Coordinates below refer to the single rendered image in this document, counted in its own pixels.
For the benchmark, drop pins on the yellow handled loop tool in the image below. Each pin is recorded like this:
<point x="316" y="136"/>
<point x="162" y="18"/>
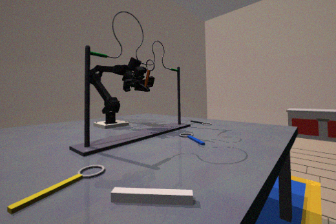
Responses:
<point x="48" y="191"/>

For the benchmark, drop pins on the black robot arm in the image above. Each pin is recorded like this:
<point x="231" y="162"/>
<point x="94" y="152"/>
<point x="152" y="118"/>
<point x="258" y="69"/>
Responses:
<point x="112" y="103"/>

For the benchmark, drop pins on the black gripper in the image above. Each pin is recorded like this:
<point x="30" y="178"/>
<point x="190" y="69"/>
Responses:
<point x="137" y="83"/>

